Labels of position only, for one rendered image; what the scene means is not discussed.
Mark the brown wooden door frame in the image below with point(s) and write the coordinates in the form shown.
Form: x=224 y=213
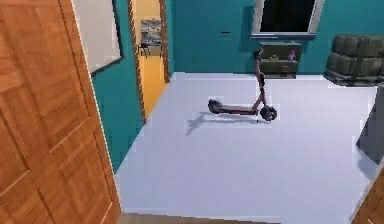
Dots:
x=371 y=206

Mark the brown wooden room door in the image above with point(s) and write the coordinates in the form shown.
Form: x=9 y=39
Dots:
x=43 y=116

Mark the black framed white picture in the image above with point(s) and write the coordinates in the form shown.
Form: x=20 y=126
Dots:
x=98 y=31

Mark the small dark table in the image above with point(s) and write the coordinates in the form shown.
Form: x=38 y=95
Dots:
x=150 y=50

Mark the yellow small object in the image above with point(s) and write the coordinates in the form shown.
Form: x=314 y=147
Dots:
x=274 y=58

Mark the grey framed wall picture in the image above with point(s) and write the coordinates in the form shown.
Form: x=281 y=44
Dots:
x=151 y=31

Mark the pink small object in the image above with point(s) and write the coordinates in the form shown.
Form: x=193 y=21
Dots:
x=292 y=55

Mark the white framed dark window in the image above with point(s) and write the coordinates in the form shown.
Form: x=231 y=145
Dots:
x=286 y=16

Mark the red kick scooter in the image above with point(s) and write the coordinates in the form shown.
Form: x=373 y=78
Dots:
x=256 y=106

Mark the grey cabinet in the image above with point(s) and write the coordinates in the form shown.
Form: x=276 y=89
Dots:
x=375 y=130

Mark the dark green shelf unit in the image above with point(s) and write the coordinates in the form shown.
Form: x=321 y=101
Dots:
x=280 y=61

